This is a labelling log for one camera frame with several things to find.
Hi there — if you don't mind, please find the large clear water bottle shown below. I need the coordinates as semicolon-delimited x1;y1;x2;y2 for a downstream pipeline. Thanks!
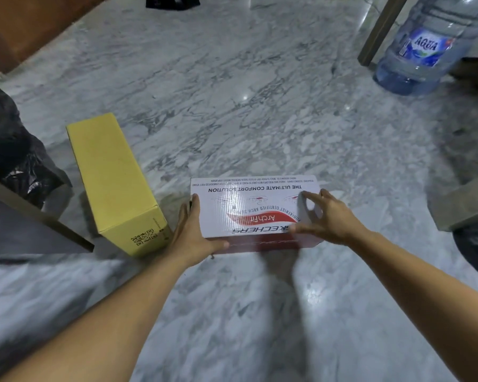
373;0;478;96

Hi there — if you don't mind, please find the black cloth item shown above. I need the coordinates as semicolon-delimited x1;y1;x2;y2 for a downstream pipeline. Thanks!
145;0;202;12

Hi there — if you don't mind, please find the yellow cardboard box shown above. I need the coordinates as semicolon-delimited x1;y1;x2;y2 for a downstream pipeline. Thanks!
66;112;173;258

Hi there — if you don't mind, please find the person's left forearm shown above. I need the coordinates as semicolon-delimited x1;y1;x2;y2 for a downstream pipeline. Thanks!
0;252;194;382

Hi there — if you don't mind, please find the person's right forearm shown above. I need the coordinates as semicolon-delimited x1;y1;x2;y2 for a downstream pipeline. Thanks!
352;230;478;382

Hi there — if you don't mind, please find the dark brown object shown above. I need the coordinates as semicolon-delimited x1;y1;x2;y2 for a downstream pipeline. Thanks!
449;55;478;96

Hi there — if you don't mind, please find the person's right hand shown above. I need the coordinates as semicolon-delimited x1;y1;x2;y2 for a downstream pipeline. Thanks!
289;189;373;247

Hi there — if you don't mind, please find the grey shelf board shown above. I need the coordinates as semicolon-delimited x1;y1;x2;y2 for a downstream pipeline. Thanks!
0;172;95;262

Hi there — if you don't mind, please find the white and red shoe box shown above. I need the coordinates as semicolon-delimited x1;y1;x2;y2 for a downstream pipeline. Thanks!
190;174;324;255

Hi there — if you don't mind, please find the wooden table leg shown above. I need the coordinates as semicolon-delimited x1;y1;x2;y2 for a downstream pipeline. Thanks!
357;0;411;67

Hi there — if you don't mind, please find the grey furniture foot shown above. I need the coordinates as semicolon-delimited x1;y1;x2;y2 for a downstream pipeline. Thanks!
433;180;478;233

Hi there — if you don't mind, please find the brown wooden cabinet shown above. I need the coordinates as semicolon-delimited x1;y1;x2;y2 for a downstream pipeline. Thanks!
0;0;105;75

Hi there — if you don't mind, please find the person's left hand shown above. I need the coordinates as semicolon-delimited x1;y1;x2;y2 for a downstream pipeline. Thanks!
165;193;230;271

